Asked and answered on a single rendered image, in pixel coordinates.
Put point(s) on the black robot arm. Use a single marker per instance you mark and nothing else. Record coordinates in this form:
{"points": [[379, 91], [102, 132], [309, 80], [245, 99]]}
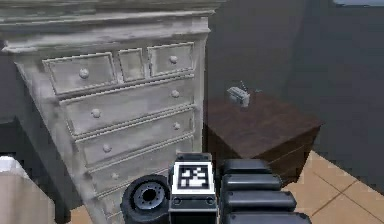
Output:
{"points": [[253, 196]]}

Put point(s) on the dark brown wooden nightstand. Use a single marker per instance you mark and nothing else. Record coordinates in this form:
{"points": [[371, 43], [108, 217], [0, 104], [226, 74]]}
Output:
{"points": [[260, 130]]}

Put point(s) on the black low furniture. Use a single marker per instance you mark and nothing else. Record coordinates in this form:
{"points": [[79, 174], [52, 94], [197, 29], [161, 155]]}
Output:
{"points": [[30, 156]]}

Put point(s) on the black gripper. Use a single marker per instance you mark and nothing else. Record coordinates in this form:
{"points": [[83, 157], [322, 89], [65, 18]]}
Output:
{"points": [[146, 200]]}

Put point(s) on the white chest of drawers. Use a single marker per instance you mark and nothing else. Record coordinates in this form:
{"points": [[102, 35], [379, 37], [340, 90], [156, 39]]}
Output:
{"points": [[130, 110]]}

